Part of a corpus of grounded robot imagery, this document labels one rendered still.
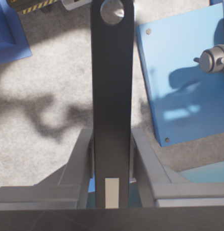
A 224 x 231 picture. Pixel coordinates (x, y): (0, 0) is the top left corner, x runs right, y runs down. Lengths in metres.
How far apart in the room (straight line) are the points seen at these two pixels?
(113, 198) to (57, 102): 1.14
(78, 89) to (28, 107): 0.40
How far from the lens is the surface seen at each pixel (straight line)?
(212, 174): 0.23
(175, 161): 1.52
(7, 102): 1.42
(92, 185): 1.31
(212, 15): 1.28
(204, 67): 0.82
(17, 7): 1.00
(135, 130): 0.15
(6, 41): 1.24
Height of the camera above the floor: 1.19
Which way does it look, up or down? 74 degrees down
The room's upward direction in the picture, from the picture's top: 174 degrees clockwise
